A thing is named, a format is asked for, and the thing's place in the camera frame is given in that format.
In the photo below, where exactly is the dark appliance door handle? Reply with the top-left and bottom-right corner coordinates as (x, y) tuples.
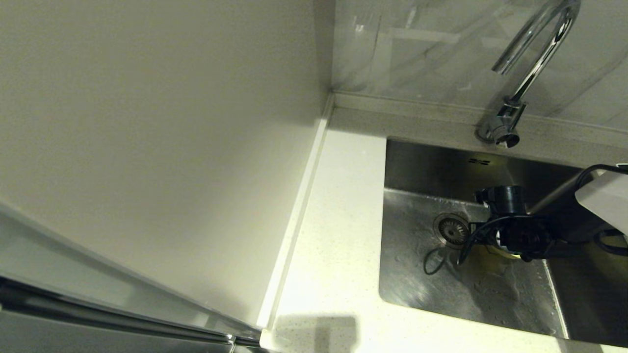
(0, 277), (263, 347)

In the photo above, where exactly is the metal sink drain strainer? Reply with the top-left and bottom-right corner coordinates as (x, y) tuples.
(434, 213), (472, 250)

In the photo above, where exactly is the white counter edge strip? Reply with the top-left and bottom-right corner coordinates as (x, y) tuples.
(258, 96), (335, 329)

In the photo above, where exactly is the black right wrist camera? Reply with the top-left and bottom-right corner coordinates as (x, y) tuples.
(474, 185), (528, 219)

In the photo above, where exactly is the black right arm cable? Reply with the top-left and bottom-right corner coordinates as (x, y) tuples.
(458, 215), (545, 268)

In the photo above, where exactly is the yellow bowl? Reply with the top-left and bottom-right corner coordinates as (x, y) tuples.
(483, 243), (523, 261)

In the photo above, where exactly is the chrome gooseneck faucet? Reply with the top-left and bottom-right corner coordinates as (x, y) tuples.
(477, 0), (582, 149)

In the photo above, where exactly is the stainless steel sink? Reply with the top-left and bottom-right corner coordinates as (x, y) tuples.
(378, 138), (628, 348)

